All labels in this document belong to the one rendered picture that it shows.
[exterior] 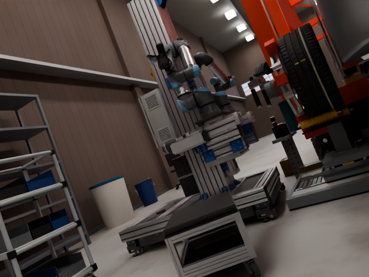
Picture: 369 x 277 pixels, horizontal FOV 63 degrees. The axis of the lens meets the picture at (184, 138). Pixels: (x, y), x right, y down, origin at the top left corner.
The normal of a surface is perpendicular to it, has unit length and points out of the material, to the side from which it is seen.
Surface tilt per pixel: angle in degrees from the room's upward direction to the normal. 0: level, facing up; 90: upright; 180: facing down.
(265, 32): 90
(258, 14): 90
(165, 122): 90
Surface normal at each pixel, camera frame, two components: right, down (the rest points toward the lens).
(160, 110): -0.39, 0.09
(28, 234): 0.80, -0.35
